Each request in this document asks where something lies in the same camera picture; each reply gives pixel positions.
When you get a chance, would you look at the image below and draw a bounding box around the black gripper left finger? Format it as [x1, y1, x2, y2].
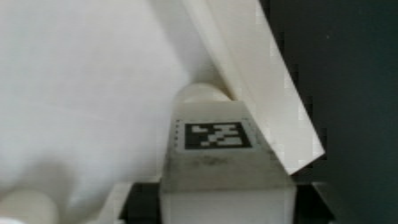
[121, 183, 162, 224]

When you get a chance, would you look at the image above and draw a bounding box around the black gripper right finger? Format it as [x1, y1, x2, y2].
[293, 182, 341, 224]

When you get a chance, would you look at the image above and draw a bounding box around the white table leg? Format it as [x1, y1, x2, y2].
[160, 83, 297, 224]

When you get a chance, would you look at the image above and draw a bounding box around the white square tabletop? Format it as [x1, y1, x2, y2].
[0, 0, 325, 224]

